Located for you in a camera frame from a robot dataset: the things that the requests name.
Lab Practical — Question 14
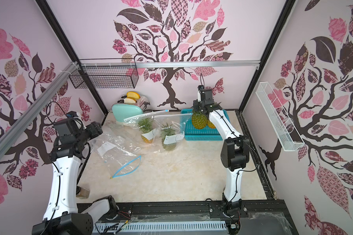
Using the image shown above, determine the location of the clear acrylic wall shelf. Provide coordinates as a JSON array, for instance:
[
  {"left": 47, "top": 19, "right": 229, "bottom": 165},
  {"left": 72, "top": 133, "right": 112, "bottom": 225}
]
[{"left": 256, "top": 82, "right": 305, "bottom": 151}]

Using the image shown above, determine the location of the blue-zip zip-top bag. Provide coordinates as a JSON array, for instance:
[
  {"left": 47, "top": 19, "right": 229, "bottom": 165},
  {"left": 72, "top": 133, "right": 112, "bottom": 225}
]
[{"left": 92, "top": 138, "right": 142, "bottom": 179}]

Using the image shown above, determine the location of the pineapple in back left bag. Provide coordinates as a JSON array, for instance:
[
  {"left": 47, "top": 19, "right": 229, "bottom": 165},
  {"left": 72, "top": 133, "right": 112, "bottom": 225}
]
[{"left": 138, "top": 117, "right": 154, "bottom": 144}]

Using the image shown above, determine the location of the white slotted cable duct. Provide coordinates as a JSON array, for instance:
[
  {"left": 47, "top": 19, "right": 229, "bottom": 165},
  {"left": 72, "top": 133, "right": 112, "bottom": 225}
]
[{"left": 92, "top": 221, "right": 227, "bottom": 235}]

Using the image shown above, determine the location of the black wire wall basket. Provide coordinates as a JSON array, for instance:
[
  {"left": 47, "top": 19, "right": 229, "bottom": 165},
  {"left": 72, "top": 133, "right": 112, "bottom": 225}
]
[{"left": 69, "top": 58, "right": 139, "bottom": 89}]

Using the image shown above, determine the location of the teal plastic basket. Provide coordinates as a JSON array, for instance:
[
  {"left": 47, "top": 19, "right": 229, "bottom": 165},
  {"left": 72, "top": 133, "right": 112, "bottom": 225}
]
[{"left": 184, "top": 118, "right": 223, "bottom": 141}]

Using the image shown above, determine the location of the yellow pineapple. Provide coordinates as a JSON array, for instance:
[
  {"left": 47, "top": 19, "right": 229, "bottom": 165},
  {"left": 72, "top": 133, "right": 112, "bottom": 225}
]
[{"left": 207, "top": 120, "right": 216, "bottom": 129}]

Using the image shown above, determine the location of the mint green toaster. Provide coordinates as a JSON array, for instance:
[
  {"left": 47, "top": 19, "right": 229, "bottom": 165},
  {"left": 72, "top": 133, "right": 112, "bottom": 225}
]
[{"left": 111, "top": 103, "right": 145, "bottom": 122}]

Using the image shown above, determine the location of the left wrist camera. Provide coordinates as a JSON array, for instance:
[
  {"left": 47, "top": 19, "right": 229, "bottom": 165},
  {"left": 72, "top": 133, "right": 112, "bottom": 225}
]
[{"left": 67, "top": 111, "right": 83, "bottom": 126}]

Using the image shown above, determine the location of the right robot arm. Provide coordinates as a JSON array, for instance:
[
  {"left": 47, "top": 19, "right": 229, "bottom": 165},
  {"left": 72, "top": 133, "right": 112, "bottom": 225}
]
[{"left": 193, "top": 85, "right": 251, "bottom": 218}]

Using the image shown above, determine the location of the brown jar at left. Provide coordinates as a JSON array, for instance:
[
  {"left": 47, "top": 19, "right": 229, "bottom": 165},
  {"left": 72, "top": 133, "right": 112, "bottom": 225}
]
[{"left": 76, "top": 186, "right": 90, "bottom": 199}]

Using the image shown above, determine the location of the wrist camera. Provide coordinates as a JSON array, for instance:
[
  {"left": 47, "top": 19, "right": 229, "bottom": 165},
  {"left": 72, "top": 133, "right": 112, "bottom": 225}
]
[
  {"left": 67, "top": 111, "right": 83, "bottom": 126},
  {"left": 198, "top": 85, "right": 213, "bottom": 102}
]

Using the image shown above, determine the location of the yellow bread slice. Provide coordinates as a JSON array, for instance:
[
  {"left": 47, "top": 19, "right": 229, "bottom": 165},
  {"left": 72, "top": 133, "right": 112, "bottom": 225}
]
[{"left": 126, "top": 92, "right": 141, "bottom": 100}]

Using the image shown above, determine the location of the white bread slice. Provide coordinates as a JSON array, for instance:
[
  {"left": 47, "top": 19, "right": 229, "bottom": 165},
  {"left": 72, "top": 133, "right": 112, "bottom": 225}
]
[{"left": 124, "top": 98, "right": 137, "bottom": 104}]

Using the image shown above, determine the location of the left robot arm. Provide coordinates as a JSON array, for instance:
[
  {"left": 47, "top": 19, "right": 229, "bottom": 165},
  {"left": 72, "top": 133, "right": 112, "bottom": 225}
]
[{"left": 31, "top": 111, "right": 118, "bottom": 235}]

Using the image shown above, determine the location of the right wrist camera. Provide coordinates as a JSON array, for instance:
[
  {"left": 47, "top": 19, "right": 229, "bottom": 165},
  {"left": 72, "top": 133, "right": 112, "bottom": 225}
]
[{"left": 198, "top": 85, "right": 213, "bottom": 102}]

